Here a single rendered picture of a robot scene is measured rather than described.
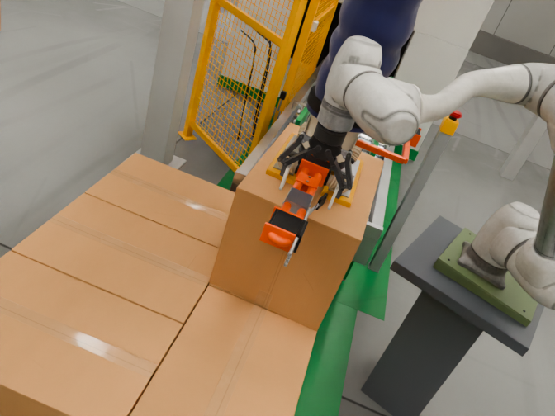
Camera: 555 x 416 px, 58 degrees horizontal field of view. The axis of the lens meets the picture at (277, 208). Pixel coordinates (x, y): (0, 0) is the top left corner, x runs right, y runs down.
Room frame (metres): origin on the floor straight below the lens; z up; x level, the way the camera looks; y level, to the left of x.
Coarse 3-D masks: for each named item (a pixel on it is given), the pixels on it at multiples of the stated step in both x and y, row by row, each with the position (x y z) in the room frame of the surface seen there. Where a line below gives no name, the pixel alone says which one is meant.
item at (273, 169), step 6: (288, 138) 1.67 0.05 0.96; (294, 138) 1.67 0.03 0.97; (282, 150) 1.56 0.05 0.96; (276, 156) 1.50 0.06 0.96; (276, 162) 1.45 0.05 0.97; (270, 168) 1.40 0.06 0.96; (276, 168) 1.42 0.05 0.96; (270, 174) 1.39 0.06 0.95; (276, 174) 1.39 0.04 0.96; (288, 174) 1.41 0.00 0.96; (294, 174) 1.42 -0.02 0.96; (288, 180) 1.39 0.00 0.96; (294, 180) 1.39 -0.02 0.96
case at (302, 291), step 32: (288, 128) 1.79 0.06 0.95; (256, 192) 1.27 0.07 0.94; (320, 192) 1.40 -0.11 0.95; (256, 224) 1.25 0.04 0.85; (320, 224) 1.23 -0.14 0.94; (352, 224) 1.28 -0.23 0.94; (224, 256) 1.26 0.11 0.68; (256, 256) 1.25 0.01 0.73; (320, 256) 1.23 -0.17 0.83; (352, 256) 1.22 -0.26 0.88; (224, 288) 1.26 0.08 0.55; (256, 288) 1.24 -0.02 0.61; (288, 288) 1.23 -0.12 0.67; (320, 288) 1.22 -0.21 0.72; (320, 320) 1.22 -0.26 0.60
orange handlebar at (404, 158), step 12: (360, 144) 1.57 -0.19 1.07; (372, 144) 1.58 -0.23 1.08; (408, 144) 1.69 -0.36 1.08; (384, 156) 1.56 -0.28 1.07; (396, 156) 1.56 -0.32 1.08; (408, 156) 1.59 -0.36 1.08; (300, 180) 1.17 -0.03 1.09; (312, 180) 1.20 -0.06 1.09; (312, 192) 1.14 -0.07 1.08; (288, 204) 1.05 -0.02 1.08; (276, 240) 0.89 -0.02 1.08; (288, 240) 0.90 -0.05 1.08
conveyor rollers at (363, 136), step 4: (300, 108) 3.12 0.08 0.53; (296, 112) 3.03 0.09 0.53; (300, 112) 3.03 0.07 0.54; (296, 116) 2.94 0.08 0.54; (308, 116) 3.03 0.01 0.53; (292, 120) 2.86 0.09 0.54; (288, 124) 2.77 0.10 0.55; (364, 132) 3.09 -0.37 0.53; (360, 136) 3.00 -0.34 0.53; (364, 136) 3.00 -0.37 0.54; (368, 136) 3.01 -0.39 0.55; (364, 140) 2.92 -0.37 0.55; (368, 140) 2.99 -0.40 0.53; (380, 144) 2.99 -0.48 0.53; (364, 152) 2.75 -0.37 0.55; (368, 152) 2.81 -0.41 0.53; (376, 156) 2.75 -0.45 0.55; (380, 156) 2.81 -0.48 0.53; (368, 216) 2.09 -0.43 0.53; (368, 220) 2.02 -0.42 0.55
